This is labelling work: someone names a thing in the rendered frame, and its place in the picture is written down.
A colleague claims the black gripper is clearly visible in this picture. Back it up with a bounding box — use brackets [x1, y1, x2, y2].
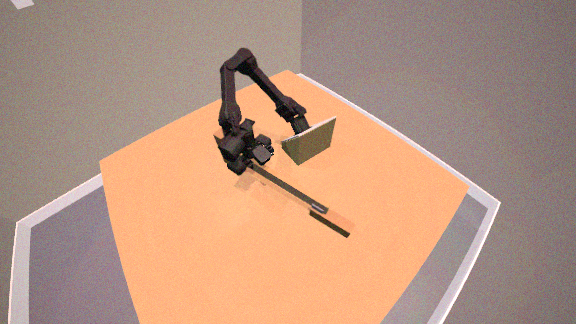
[227, 133, 272, 176]

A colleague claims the long brown wooden rail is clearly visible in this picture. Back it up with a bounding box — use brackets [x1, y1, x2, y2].
[251, 158, 331, 215]

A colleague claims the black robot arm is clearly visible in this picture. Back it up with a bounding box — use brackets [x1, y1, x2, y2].
[218, 48, 313, 166]

